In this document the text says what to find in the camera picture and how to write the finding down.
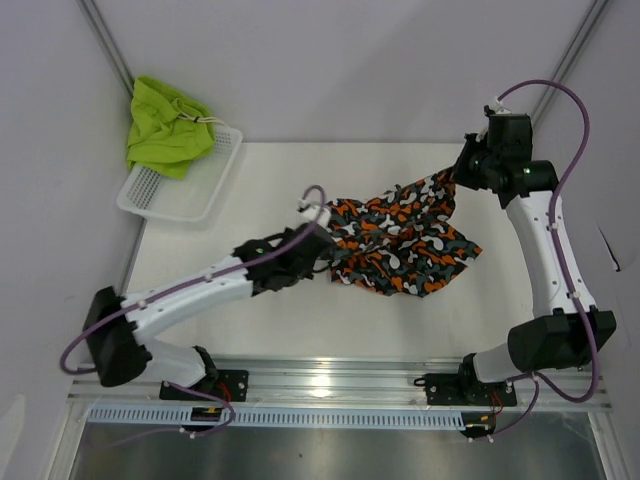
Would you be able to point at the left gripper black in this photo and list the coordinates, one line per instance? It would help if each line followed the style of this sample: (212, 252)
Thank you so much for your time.
(308, 272)

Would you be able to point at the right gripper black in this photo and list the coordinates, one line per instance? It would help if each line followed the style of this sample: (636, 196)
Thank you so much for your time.
(459, 172)

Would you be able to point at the orange camouflage shorts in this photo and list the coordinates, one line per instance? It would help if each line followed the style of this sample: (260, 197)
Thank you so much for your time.
(400, 241)

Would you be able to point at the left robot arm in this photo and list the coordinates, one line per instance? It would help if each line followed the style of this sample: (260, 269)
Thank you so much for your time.
(121, 331)

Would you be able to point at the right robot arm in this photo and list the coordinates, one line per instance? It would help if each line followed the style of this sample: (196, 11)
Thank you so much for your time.
(568, 328)

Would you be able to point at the lime green shorts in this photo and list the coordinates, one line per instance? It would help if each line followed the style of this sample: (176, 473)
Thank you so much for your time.
(169, 131)

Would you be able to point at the white plastic basket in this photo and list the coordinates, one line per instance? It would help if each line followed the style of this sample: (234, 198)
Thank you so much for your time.
(151, 195)

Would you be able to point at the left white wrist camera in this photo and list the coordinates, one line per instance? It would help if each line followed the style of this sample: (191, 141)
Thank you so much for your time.
(313, 211)

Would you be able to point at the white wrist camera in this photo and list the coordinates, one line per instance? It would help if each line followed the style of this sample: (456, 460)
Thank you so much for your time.
(494, 107)
(313, 211)

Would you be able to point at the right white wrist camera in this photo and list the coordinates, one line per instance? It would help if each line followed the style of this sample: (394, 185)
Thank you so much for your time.
(494, 107)

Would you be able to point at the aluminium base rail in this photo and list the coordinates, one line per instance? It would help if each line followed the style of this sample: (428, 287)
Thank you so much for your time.
(324, 382)

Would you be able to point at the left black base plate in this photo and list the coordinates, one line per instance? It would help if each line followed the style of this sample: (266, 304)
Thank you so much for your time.
(231, 386)

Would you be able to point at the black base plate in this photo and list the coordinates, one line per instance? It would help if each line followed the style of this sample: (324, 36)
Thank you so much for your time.
(231, 386)
(447, 389)

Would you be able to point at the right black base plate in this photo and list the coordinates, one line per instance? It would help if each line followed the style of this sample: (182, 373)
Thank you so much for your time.
(447, 389)

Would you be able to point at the right aluminium corner post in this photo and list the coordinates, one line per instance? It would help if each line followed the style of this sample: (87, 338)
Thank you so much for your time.
(587, 28)

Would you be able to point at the aluminium corner post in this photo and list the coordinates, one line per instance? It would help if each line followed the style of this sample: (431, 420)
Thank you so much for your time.
(107, 42)
(587, 28)

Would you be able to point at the white slotted cable duct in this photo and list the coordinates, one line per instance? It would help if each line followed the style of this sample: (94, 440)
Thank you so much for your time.
(253, 416)

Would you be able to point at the left aluminium corner post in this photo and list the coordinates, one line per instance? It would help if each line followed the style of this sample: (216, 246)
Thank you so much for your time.
(107, 42)

